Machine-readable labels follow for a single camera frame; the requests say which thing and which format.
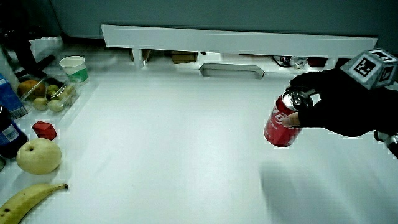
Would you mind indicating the red cola can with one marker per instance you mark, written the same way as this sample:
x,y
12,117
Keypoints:
x,y
278,130

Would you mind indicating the clear plastic fruit container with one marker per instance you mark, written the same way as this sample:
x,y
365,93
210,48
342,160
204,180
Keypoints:
x,y
72,99

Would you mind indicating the yellow pear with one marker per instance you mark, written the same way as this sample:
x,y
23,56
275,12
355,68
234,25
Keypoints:
x,y
38,156

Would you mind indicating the long white shelf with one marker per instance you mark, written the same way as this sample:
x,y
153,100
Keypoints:
x,y
217,40

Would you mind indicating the black stand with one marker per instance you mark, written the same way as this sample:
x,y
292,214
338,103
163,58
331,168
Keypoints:
x,y
21,46

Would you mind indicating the person's right hand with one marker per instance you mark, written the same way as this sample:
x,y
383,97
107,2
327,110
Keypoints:
x,y
345,102

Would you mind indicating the brown cardboard box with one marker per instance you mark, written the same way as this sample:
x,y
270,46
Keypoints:
x,y
184,57

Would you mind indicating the yellow banana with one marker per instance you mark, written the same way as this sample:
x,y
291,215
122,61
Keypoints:
x,y
21,200

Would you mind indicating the orange fruit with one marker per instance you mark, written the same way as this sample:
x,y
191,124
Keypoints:
x,y
28,87

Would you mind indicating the red angular block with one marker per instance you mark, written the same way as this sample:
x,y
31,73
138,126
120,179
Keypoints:
x,y
45,130

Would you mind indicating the dark bottle with blue label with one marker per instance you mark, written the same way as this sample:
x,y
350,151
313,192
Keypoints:
x,y
9,137

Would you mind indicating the small green fruit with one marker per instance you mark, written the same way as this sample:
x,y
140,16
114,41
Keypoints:
x,y
52,88
67,91
55,106
40,103

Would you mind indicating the blue carton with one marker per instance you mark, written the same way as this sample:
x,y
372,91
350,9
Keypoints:
x,y
7,96

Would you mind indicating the white and green paper cup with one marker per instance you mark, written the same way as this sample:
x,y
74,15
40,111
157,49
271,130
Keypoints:
x,y
76,70

